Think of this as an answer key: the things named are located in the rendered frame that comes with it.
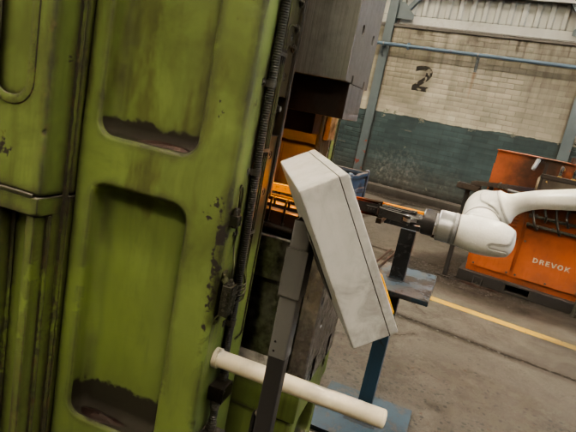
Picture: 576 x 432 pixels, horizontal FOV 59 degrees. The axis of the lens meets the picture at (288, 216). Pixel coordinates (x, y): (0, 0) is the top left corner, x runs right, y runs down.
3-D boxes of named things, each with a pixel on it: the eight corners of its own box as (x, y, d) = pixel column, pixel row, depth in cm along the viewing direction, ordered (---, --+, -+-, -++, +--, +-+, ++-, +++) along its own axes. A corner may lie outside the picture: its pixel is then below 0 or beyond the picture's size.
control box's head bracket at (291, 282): (341, 296, 103) (357, 231, 100) (325, 317, 91) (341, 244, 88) (292, 280, 106) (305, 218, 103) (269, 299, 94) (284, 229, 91)
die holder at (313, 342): (332, 346, 183) (359, 229, 174) (300, 396, 148) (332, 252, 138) (196, 301, 199) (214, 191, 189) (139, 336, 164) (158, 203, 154)
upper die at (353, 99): (357, 121, 154) (363, 90, 152) (342, 119, 135) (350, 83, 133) (233, 96, 166) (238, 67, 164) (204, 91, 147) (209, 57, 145)
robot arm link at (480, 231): (449, 254, 140) (454, 233, 151) (508, 270, 136) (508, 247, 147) (459, 220, 135) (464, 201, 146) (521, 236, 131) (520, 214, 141)
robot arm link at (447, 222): (452, 241, 147) (431, 236, 149) (460, 211, 145) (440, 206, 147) (451, 248, 139) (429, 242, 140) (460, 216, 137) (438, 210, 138)
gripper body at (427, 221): (431, 239, 140) (399, 230, 143) (433, 233, 148) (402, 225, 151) (438, 213, 139) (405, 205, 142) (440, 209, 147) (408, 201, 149)
